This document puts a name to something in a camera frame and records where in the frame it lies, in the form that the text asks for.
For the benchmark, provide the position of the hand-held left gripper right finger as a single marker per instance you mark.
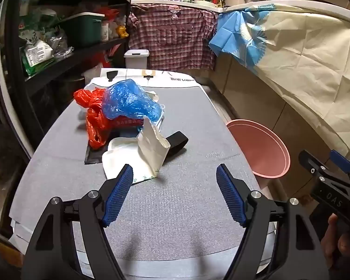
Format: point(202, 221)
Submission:
point(230, 195)

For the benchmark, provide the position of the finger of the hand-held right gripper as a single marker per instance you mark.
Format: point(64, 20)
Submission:
point(341, 160)
point(309, 162)

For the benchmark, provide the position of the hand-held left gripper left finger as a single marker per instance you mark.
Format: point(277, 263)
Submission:
point(118, 195)

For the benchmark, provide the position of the pink plastic bucket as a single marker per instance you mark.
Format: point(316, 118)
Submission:
point(259, 148)

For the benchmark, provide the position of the white paper pouch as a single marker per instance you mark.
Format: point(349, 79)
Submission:
point(148, 151)

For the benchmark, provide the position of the black snack packet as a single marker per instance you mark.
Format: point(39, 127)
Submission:
point(176, 144)

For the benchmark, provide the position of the red plastic bag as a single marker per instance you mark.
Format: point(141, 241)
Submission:
point(94, 116)

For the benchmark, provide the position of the blue plastic bag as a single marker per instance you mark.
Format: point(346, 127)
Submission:
point(128, 99)

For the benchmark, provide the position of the person's right hand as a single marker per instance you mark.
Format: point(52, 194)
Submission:
point(337, 248)

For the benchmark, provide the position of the cream cloth with blue print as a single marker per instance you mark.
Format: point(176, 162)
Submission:
point(303, 43)

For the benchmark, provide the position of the red white carton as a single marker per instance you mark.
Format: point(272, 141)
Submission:
point(106, 58)

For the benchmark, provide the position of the white lidded bin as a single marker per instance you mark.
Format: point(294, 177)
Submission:
point(136, 58)

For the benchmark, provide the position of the black shelf rack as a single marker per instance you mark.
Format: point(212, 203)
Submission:
point(14, 99)

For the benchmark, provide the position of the green white packet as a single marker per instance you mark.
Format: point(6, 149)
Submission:
point(36, 55)

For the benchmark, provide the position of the labelled jar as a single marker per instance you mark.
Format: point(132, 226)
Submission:
point(105, 32)

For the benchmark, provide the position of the yellow toy figure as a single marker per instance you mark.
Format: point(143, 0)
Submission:
point(122, 31)

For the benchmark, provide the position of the clear plastic bag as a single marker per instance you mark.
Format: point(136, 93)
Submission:
point(58, 42)

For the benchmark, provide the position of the red plaid shirt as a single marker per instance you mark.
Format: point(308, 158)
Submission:
point(169, 38)

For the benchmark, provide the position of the green storage box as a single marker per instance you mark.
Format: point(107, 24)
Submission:
point(81, 29)

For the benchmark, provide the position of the orange red bag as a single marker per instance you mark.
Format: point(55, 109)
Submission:
point(110, 14)

